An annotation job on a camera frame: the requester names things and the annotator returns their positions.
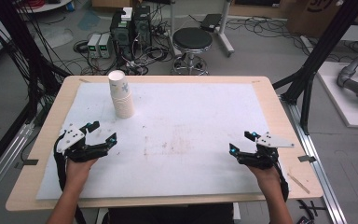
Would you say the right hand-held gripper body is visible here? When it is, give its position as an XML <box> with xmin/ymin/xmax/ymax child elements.
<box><xmin>237</xmin><ymin>131</ymin><xmax>296</xmax><ymax>171</ymax></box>

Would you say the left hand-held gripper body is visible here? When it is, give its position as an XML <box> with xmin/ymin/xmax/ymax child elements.
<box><xmin>56</xmin><ymin>123</ymin><xmax>110</xmax><ymax>163</ymax></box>

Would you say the stack of white paper cups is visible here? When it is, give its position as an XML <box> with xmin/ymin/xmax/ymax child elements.
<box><xmin>107</xmin><ymin>70</ymin><xmax>136</xmax><ymax>119</ymax></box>

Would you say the person's left hand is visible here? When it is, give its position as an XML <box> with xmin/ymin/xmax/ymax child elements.
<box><xmin>64</xmin><ymin>157</ymin><xmax>99</xmax><ymax>189</ymax></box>

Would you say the person's right hand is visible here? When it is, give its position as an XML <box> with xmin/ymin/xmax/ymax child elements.
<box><xmin>247</xmin><ymin>165</ymin><xmax>282</xmax><ymax>194</ymax></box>

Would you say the grey tape strip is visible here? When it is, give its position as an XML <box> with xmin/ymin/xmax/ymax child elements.
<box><xmin>297</xmin><ymin>154</ymin><xmax>318</xmax><ymax>163</ymax></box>

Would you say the thin wooden stick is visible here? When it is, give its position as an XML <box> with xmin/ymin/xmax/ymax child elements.
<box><xmin>286</xmin><ymin>173</ymin><xmax>311</xmax><ymax>195</ymax></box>

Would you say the black tape strip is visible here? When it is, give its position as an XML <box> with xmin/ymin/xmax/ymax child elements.
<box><xmin>14</xmin><ymin>159</ymin><xmax>39</xmax><ymax>170</ymax></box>

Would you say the white table mat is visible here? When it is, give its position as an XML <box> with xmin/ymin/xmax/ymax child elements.
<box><xmin>35</xmin><ymin>82</ymin><xmax>290</xmax><ymax>201</ymax></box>

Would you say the grey bench power supply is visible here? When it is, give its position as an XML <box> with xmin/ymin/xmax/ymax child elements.
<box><xmin>87</xmin><ymin>33</ymin><xmax>102</xmax><ymax>59</ymax></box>
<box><xmin>98</xmin><ymin>33</ymin><xmax>113</xmax><ymax>59</ymax></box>

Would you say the white floor board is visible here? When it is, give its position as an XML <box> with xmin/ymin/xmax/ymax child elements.
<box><xmin>316</xmin><ymin>61</ymin><xmax>358</xmax><ymax>130</ymax></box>

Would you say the person's dark clothing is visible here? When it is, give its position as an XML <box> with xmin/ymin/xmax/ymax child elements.
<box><xmin>101</xmin><ymin>203</ymin><xmax>235</xmax><ymax>224</ymax></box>

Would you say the black computer tower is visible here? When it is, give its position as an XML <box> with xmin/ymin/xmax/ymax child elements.
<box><xmin>109</xmin><ymin>8</ymin><xmax>135</xmax><ymax>61</ymax></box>
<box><xmin>132</xmin><ymin>5</ymin><xmax>153</xmax><ymax>49</ymax></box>

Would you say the white metal stand leg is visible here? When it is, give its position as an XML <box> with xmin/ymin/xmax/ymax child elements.
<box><xmin>215</xmin><ymin>0</ymin><xmax>235</xmax><ymax>58</ymax></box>

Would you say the black round stool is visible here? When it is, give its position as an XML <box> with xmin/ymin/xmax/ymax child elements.
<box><xmin>171</xmin><ymin>27</ymin><xmax>214</xmax><ymax>77</ymax></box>

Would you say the small white box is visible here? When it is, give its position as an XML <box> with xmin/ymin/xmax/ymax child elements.
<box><xmin>120</xmin><ymin>7</ymin><xmax>134</xmax><ymax>22</ymax></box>

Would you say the flat black device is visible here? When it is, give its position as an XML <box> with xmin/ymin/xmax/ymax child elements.
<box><xmin>200</xmin><ymin>13</ymin><xmax>224</xmax><ymax>33</ymax></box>

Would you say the white round table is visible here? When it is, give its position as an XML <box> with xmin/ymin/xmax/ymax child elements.
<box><xmin>15</xmin><ymin>0</ymin><xmax>73</xmax><ymax>14</ymax></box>

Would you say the brown cardboard box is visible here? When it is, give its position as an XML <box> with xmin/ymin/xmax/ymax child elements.
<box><xmin>285</xmin><ymin>0</ymin><xmax>358</xmax><ymax>39</ymax></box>

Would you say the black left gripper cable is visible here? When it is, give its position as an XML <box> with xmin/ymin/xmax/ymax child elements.
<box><xmin>53</xmin><ymin>133</ymin><xmax>88</xmax><ymax>224</ymax></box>

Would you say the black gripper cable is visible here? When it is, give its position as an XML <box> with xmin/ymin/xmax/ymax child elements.
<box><xmin>273</xmin><ymin>153</ymin><xmax>290</xmax><ymax>203</ymax></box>
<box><xmin>53</xmin><ymin>133</ymin><xmax>88</xmax><ymax>224</ymax></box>

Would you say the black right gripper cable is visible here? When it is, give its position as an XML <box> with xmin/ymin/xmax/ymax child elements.
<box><xmin>273</xmin><ymin>153</ymin><xmax>290</xmax><ymax>203</ymax></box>

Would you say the aluminium floor rail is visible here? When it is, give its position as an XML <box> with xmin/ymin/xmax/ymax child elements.
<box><xmin>0</xmin><ymin>121</ymin><xmax>35</xmax><ymax>209</ymax></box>
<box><xmin>279</xmin><ymin>95</ymin><xmax>349</xmax><ymax>224</ymax></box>

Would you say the tangle of floor cables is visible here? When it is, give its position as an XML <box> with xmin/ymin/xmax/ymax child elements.
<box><xmin>73</xmin><ymin>36</ymin><xmax>175</xmax><ymax>77</ymax></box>

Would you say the black metal frame post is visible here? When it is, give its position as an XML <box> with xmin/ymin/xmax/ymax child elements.
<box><xmin>272</xmin><ymin>0</ymin><xmax>358</xmax><ymax>135</ymax></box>

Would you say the black frame with cables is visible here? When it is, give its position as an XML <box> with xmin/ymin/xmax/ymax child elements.
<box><xmin>0</xmin><ymin>0</ymin><xmax>71</xmax><ymax>125</ymax></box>

